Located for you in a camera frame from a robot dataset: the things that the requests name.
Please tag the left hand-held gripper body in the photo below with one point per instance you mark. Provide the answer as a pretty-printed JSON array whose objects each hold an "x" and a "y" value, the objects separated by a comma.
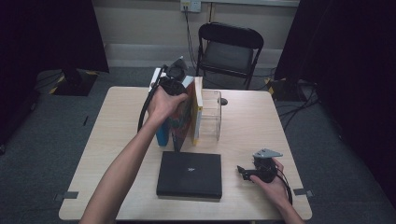
[{"x": 172, "y": 82}]

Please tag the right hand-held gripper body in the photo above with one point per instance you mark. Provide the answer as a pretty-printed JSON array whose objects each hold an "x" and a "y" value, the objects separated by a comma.
[{"x": 266, "y": 169}]

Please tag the red comic book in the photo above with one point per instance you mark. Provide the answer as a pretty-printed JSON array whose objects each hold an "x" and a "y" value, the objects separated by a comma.
[{"x": 182, "y": 124}]

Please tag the yellow book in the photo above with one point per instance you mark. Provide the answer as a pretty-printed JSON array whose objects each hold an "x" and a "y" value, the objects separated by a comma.
[{"x": 196, "y": 124}]

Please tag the black book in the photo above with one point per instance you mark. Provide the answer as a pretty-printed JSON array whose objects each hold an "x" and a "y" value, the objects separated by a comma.
[{"x": 190, "y": 177}]

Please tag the blue book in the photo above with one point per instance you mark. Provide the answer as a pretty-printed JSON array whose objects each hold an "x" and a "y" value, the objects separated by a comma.
[{"x": 162, "y": 137}]

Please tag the clear acrylic book rack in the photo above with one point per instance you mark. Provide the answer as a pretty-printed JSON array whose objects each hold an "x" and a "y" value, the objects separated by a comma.
[{"x": 211, "y": 124}]

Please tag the person's right hand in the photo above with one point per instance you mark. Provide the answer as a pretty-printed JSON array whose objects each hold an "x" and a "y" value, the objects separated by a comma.
[{"x": 275, "y": 189}]

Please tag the person's left hand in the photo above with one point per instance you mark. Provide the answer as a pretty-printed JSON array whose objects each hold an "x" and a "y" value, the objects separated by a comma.
[{"x": 162, "y": 105}]

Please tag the grey tape strip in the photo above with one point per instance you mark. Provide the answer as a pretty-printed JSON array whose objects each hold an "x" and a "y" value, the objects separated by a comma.
[
  {"x": 70, "y": 195},
  {"x": 303, "y": 192}
]

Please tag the small black round knob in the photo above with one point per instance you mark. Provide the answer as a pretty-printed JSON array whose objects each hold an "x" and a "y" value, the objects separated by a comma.
[{"x": 223, "y": 101}]

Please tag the black folding chair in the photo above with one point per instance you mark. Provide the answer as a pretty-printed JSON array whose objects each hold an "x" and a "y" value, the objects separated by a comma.
[{"x": 230, "y": 54}]

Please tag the black stand base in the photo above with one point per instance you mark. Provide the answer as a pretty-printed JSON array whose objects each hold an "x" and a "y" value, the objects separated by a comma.
[
  {"x": 76, "y": 84},
  {"x": 283, "y": 90}
]

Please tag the black curtain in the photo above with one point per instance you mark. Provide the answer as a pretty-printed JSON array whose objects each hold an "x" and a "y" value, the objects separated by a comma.
[
  {"x": 46, "y": 31},
  {"x": 342, "y": 46}
]

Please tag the white wall socket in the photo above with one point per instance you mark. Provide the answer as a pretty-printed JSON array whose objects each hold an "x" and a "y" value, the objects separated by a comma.
[{"x": 190, "y": 5}]

